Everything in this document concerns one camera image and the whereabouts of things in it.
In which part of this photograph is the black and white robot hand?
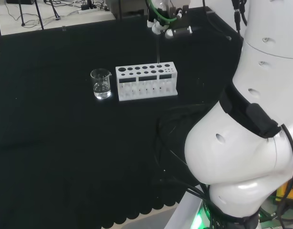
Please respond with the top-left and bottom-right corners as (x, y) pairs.
(146, 0), (193, 40)

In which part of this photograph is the clear glass rod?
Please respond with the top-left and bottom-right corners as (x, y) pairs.
(156, 33), (161, 64)

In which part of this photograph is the white test tube rack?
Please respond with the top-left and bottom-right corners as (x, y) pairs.
(115, 61), (179, 102)

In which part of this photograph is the grey metal cabinet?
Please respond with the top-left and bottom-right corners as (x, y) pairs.
(105, 0), (150, 21)

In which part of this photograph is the clear glass beaker with water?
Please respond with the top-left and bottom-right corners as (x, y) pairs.
(90, 68), (112, 100)

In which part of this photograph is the black bench cloth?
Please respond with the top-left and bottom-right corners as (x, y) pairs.
(0, 6), (245, 229)

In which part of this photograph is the pale base board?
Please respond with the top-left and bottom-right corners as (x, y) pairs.
(164, 190), (211, 229)

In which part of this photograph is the yellow stop button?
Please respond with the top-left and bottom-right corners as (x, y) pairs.
(274, 177), (293, 202)

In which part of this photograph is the green cable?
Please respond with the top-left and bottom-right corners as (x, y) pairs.
(146, 0), (183, 24)

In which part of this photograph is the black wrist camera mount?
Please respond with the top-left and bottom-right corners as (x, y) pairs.
(168, 4), (192, 30)

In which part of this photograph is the black cable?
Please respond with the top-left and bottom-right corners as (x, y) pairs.
(154, 104), (212, 206)
(276, 123), (293, 229)
(231, 0), (248, 33)

